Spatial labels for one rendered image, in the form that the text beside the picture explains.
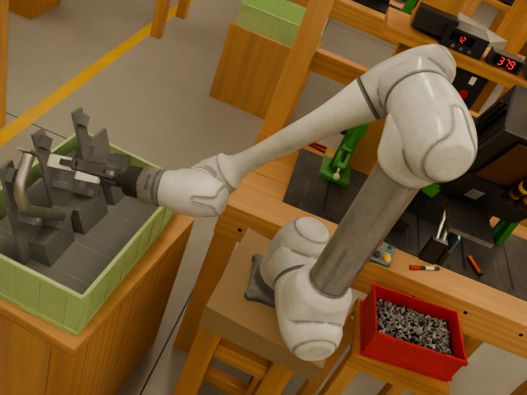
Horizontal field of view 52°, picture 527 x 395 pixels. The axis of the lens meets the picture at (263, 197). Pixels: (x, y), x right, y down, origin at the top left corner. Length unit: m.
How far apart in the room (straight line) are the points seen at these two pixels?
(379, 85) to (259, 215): 0.92
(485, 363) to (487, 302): 1.25
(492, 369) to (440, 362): 1.55
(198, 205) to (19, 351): 0.76
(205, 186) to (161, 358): 1.41
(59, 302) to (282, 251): 0.60
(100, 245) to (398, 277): 1.03
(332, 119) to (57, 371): 1.05
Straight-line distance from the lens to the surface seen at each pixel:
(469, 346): 3.19
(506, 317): 2.17
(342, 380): 1.92
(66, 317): 1.57
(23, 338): 1.70
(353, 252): 1.21
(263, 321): 1.57
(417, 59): 1.14
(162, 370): 2.52
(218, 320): 1.56
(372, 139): 2.39
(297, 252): 1.45
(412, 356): 1.83
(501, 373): 3.42
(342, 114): 1.17
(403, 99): 1.05
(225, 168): 1.38
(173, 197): 1.27
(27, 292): 1.58
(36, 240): 1.65
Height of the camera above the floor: 2.11
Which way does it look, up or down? 37 degrees down
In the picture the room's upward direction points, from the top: 23 degrees clockwise
